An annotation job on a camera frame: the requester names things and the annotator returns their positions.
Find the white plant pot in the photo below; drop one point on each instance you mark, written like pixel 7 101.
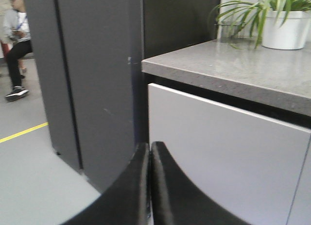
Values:
pixel 286 31

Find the grey side counter cabinet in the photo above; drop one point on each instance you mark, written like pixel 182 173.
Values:
pixel 237 121

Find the person in grey top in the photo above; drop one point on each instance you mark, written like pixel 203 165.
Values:
pixel 16 28

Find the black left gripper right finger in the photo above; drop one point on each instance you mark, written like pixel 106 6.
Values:
pixel 176 200

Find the green leafy plant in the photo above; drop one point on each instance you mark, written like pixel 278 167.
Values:
pixel 248 15

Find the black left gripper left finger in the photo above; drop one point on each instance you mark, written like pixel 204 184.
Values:
pixel 126 201

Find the tall dark grey cabinet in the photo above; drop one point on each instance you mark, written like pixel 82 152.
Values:
pixel 88 55

